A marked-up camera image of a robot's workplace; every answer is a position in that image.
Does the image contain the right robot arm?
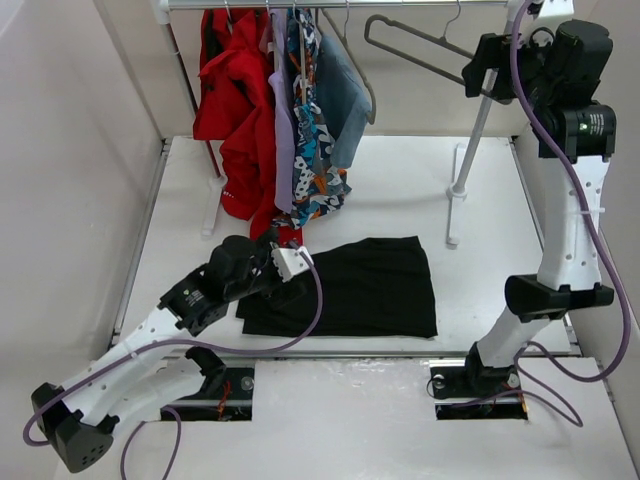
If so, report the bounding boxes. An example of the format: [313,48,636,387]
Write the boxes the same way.
[450,20,617,396]

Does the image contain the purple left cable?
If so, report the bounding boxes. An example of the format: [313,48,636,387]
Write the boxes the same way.
[22,242,325,480]

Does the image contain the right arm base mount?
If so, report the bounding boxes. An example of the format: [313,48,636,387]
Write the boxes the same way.
[426,365,528,421]

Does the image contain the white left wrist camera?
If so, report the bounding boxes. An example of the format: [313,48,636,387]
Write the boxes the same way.
[271,246,314,283]

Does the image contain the colourful patterned shorts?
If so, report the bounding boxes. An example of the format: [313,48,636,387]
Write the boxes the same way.
[272,8,351,230]

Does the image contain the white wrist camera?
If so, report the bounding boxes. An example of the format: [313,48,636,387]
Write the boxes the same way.
[271,246,314,283]
[525,0,575,23]

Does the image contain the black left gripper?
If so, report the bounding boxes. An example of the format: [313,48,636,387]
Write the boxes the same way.
[227,229,305,305]

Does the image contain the purple cable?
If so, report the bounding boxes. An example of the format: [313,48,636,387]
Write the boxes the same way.
[22,242,325,480]
[469,0,634,429]

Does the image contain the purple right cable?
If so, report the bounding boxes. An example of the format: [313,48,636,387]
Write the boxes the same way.
[469,0,634,429]

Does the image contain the grey hanger with denim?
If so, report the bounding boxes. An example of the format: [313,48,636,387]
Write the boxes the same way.
[319,2,377,125]

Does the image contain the metal clothes rack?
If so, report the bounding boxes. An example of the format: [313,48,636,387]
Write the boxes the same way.
[149,0,531,249]

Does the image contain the blue denim shorts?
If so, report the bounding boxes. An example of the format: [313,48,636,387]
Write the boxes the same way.
[316,36,371,169]

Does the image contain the lilac garment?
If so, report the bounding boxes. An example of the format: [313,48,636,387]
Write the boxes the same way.
[268,9,295,213]

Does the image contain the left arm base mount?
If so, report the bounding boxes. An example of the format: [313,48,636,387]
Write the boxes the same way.
[168,366,255,422]

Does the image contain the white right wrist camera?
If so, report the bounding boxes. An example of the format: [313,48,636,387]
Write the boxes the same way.
[525,0,575,23]

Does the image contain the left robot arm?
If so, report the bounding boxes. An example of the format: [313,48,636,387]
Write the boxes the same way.
[30,230,313,474]

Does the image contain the red jacket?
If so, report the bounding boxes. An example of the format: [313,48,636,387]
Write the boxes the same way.
[193,8,280,240]

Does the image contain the black trousers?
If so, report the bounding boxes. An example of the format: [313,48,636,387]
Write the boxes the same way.
[236,236,438,339]

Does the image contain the white rack left foot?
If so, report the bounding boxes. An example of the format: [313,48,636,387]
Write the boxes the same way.
[201,175,226,237]

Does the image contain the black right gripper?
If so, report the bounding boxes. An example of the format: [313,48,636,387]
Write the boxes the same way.
[462,24,560,112]

